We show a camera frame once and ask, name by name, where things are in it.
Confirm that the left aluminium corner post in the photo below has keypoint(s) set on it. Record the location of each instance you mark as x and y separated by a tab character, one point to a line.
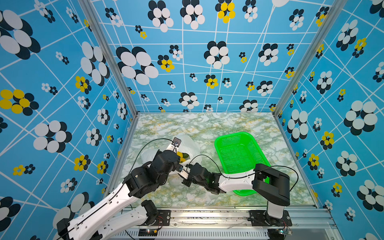
91	16

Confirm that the aluminium corner post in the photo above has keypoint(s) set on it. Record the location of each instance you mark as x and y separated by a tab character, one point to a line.
91	16
323	31

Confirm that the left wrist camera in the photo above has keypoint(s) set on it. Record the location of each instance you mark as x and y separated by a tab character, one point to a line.
174	145

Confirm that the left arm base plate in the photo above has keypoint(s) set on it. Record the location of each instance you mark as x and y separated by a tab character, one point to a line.
162	219

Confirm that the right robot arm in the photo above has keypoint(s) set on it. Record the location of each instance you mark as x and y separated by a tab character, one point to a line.
268	182

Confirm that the aluminium front rail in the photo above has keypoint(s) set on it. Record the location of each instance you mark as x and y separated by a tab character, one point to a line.
232	224

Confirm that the left circuit board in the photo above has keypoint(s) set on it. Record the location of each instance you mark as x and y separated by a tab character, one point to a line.
148	232

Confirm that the green plastic basket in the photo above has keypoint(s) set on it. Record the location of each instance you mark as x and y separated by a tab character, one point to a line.
239	153

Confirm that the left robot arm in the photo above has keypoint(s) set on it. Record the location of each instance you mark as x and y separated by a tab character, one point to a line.
104	220

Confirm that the white plastic bag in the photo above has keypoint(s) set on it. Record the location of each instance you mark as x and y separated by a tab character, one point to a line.
187	146

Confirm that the right circuit board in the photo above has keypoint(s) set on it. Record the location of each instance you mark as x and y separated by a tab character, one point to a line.
278	234

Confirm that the yellow toy mango left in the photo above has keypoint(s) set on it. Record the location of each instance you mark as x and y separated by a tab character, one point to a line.
183	157

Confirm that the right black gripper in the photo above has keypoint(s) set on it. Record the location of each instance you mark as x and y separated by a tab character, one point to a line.
186	183

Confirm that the right aluminium corner post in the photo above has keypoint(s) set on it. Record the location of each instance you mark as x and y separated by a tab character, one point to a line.
323	31

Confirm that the circuit board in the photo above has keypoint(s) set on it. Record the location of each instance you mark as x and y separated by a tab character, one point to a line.
278	234
148	232

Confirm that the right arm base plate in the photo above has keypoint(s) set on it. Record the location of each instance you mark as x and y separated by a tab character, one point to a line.
259	218

